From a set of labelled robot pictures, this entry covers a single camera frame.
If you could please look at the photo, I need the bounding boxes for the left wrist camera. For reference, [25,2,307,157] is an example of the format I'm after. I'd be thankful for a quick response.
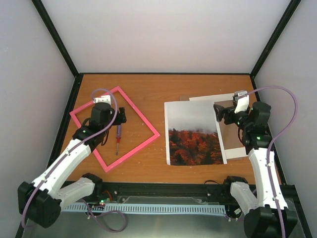
[93,95,111,105]

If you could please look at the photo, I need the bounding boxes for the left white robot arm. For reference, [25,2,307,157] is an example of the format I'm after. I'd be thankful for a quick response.
[17,102,127,229]

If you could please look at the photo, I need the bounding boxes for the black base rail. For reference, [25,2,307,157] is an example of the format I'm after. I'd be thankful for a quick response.
[99,181,297,199]

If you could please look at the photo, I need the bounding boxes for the black enclosure frame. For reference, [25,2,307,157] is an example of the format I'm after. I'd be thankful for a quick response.
[14,0,313,238]

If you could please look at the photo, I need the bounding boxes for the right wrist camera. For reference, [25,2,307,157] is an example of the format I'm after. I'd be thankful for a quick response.
[233,90,250,114]

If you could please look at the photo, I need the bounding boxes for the pink picture frame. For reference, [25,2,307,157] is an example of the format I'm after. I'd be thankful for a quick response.
[71,86,160,176]

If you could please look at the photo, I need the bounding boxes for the white photo mat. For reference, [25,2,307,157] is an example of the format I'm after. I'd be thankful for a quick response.
[189,93,250,160]

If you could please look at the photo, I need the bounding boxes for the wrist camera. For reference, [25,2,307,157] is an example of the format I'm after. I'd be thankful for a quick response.
[93,95,111,105]
[233,90,250,114]

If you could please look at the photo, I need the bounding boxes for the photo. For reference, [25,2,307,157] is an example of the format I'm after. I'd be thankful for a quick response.
[164,101,227,166]

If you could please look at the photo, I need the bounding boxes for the light blue cable duct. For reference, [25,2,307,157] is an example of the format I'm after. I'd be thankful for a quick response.
[64,202,226,216]

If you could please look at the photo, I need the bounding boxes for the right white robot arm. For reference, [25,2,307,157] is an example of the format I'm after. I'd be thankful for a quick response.
[213,102,298,238]

